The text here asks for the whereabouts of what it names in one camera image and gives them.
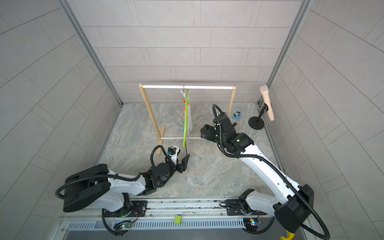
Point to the left circuit board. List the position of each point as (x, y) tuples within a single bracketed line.
[(122, 226)]

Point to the wooden clothes rack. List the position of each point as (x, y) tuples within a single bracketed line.
[(160, 132)]

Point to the circuit board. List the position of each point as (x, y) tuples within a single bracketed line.
[(251, 225), (122, 226)]

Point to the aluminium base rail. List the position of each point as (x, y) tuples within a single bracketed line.
[(186, 207)]

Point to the green sticky block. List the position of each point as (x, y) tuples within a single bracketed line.
[(177, 219)]

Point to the blue toy car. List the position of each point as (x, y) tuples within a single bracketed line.
[(237, 115)]

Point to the yellow plastic hook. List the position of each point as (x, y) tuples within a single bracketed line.
[(289, 236)]

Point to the white striped insole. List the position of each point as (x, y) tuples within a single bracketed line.
[(189, 119)]

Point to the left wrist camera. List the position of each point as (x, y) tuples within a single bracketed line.
[(173, 151)]

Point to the right circuit board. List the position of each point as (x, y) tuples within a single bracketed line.
[(251, 225)]

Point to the green clip hanger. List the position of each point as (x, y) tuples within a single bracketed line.
[(185, 93)]

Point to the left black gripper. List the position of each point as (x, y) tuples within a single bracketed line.
[(182, 168)]

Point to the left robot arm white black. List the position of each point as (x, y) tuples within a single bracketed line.
[(97, 187)]

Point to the black microphone stand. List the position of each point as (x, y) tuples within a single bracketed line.
[(258, 123)]

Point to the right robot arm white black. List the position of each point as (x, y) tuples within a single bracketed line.
[(281, 185)]

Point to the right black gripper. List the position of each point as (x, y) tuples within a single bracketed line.
[(209, 135)]

